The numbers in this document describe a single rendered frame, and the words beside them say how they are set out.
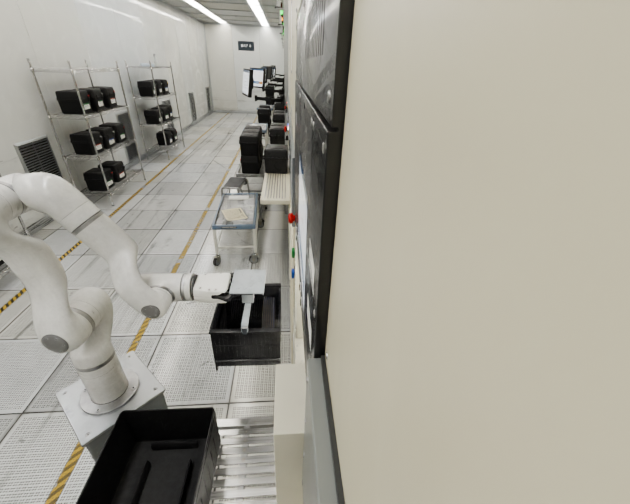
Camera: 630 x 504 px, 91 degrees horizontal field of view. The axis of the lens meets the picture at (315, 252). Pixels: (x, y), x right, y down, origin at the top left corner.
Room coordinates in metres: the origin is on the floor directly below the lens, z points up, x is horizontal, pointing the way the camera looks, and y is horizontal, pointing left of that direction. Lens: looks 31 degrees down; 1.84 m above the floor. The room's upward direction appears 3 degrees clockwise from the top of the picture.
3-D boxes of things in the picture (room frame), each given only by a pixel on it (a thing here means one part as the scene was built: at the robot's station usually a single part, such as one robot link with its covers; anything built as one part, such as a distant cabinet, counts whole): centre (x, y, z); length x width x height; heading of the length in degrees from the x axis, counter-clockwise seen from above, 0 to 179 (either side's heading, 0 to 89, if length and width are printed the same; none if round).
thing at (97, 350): (0.75, 0.74, 1.07); 0.19 x 0.12 x 0.24; 4
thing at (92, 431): (0.72, 0.74, 0.38); 0.28 x 0.28 x 0.76; 51
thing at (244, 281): (0.77, 0.20, 1.11); 0.24 x 0.20 x 0.32; 6
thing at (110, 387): (0.72, 0.74, 0.85); 0.19 x 0.19 x 0.18
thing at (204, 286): (0.75, 0.31, 1.25); 0.11 x 0.10 x 0.07; 96
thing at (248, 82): (4.00, 0.69, 1.59); 0.50 x 0.41 x 0.36; 96
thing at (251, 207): (3.18, 0.86, 0.24); 0.97 x 0.52 x 0.48; 9
